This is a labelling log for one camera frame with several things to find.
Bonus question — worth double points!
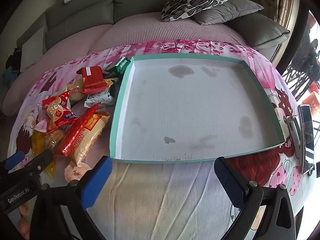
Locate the red packet white stripe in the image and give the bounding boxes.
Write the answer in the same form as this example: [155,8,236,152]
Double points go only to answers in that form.
[76,66,108,94]

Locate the black white patterned pillow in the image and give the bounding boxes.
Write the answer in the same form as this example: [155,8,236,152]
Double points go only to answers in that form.
[161,0,240,22]

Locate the pale yellow bread packet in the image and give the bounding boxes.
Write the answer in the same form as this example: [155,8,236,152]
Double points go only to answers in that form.
[66,111,111,165]

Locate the teal shallow cardboard tray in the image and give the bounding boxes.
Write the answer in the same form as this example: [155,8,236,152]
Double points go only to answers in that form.
[109,54,285,165]

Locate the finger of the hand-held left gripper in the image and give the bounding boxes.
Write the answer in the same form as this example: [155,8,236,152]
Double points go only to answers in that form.
[5,149,54,179]
[0,151,25,173]

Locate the grey pillow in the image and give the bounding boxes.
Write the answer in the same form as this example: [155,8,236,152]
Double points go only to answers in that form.
[192,0,264,25]

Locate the white green biscuit packet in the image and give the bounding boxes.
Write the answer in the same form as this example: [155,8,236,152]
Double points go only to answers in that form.
[84,78,120,108]

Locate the grey green sofa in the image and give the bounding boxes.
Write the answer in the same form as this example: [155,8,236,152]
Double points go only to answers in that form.
[0,0,292,115]

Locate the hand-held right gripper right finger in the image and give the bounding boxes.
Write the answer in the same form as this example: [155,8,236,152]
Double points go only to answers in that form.
[214,156,297,240]

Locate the dark clothes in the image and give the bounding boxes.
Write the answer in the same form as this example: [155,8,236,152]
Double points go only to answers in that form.
[5,47,24,72]

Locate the yellow transparent snack packet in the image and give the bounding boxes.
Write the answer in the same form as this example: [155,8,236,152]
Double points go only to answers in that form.
[32,127,65,179]

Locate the pale green pillow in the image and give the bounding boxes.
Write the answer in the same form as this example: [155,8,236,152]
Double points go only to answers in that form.
[19,26,45,73]

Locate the small jelly cup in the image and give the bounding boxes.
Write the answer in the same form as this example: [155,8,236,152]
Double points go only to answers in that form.
[64,162,91,183]

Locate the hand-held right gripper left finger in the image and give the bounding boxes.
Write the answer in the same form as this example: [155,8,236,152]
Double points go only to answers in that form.
[31,156,113,240]

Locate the pink ribbed sofa cover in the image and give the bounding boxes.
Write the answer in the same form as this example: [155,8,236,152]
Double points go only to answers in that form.
[1,11,248,117]

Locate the smartphone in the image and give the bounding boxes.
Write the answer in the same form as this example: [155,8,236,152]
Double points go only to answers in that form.
[297,104,316,175]

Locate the clear steamed cake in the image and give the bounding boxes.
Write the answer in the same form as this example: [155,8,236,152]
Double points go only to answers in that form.
[65,77,87,102]

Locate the printed cartoon blanket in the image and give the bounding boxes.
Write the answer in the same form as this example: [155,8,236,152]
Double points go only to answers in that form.
[6,40,318,240]

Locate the red gold patterned packet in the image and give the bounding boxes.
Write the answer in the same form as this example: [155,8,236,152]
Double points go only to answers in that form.
[54,102,101,157]

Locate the black metal frame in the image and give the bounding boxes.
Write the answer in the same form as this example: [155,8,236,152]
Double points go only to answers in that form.
[282,37,320,100]

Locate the red bear print packet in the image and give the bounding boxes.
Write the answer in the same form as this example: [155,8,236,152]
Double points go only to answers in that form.
[35,90,79,134]

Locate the silver metal object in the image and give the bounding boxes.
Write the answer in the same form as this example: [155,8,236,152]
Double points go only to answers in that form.
[285,115,304,158]

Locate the teal cloth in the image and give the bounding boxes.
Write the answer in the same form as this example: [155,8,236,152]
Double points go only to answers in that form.
[1,69,18,87]

